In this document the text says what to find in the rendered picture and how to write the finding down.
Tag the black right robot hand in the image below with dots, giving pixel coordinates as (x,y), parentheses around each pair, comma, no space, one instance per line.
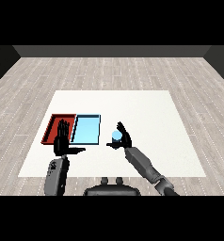
(127,139)

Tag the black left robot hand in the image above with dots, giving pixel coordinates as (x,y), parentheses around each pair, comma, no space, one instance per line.
(61,145)

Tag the small blue can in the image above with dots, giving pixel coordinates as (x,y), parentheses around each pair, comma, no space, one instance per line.
(116,136)

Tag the red shallow open box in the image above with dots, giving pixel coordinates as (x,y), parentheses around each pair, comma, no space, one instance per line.
(57,128)

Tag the light blue shallow open box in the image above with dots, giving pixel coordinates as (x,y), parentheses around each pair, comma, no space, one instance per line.
(85,129)

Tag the dark grey robot body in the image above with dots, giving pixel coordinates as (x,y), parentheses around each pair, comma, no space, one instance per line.
(112,189)

